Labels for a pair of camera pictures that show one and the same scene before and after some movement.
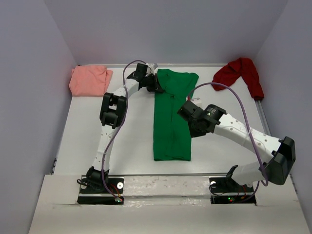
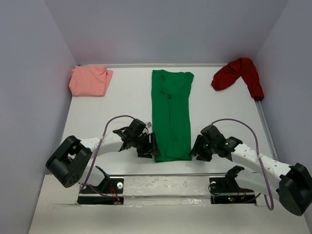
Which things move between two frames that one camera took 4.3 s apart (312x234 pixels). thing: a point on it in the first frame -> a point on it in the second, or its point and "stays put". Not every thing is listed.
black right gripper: (194, 133) -> (197, 149)
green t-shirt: (171, 132) stays put
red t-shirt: (242, 67) stays put
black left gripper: (155, 87) -> (150, 147)
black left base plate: (89, 196) stays put
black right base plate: (227, 190) stays put
